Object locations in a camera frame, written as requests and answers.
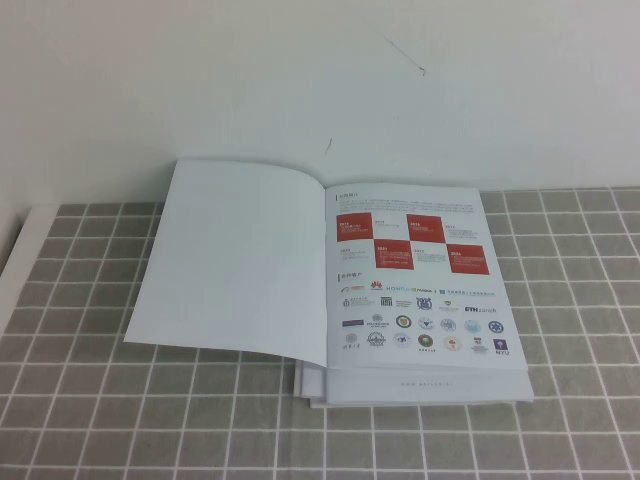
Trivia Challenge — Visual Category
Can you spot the white printed brochure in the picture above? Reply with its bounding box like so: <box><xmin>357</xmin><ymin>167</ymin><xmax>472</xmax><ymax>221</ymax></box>
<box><xmin>123</xmin><ymin>157</ymin><xmax>530</xmax><ymax>375</ymax></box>

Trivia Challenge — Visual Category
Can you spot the white booklet with web address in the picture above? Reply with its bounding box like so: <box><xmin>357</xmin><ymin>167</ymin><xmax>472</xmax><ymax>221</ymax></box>
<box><xmin>323</xmin><ymin>368</ymin><xmax>535</xmax><ymax>405</ymax></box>

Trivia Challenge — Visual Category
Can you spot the plain white booklet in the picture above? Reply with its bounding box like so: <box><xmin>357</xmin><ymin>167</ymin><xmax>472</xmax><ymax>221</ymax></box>
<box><xmin>293</xmin><ymin>357</ymin><xmax>535</xmax><ymax>411</ymax></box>

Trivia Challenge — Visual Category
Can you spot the grey checked tablecloth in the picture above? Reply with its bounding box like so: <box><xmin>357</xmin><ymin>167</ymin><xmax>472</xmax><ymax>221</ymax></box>
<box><xmin>0</xmin><ymin>185</ymin><xmax>640</xmax><ymax>480</ymax></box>

